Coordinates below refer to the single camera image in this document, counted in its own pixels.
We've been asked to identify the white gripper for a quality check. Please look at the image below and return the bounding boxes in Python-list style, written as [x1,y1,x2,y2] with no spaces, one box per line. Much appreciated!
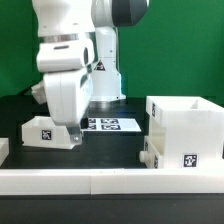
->
[43,69,93,145]

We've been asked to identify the white drawer tray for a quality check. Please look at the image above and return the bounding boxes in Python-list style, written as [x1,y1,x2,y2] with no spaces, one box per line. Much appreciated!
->
[139,136,164,169]
[22,116,77,149]

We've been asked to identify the white front drawer tray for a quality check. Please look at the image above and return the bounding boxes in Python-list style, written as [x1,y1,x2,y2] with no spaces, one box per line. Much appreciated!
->
[139,136,164,169]

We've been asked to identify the white drawer cabinet box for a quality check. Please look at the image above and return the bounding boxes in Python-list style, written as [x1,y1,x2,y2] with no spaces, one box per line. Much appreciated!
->
[146,96,224,169]

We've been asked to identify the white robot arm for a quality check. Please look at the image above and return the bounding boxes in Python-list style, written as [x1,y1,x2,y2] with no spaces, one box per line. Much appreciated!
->
[32,0,149,145]

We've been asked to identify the paper sheet with markers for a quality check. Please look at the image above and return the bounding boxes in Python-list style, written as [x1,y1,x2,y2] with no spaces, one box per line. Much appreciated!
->
[85,118,141,132]

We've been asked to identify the white left fence piece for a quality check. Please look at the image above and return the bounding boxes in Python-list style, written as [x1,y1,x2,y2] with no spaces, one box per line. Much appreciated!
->
[0,138,9,166]

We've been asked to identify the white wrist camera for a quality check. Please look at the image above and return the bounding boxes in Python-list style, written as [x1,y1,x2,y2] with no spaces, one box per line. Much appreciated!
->
[31,82,47,104]

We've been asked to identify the white front fence wall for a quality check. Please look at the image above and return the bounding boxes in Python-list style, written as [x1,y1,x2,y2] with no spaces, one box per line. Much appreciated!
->
[0,169,224,196]

